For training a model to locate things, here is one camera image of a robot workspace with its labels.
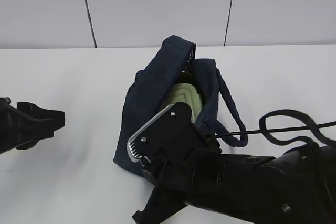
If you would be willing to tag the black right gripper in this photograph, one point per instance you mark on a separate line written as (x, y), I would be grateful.
(170, 170)

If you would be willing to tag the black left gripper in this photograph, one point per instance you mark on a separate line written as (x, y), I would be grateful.
(27, 124)

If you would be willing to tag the green lid glass container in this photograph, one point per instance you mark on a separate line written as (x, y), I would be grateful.
(186, 93)

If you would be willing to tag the dark blue lunch bag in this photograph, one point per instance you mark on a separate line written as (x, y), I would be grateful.
(152, 85)

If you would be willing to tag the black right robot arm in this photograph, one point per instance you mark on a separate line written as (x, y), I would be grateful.
(298, 187)

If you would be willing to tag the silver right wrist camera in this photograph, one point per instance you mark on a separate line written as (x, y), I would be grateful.
(158, 131)

